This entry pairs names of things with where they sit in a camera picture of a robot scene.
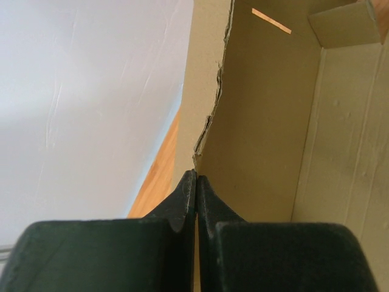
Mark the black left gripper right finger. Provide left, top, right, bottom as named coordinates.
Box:
left=197, top=174, right=388, bottom=291

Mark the brown cardboard box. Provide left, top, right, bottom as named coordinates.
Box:
left=172, top=1, right=388, bottom=291

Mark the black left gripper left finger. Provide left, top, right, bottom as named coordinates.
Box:
left=1, top=170, right=197, bottom=291

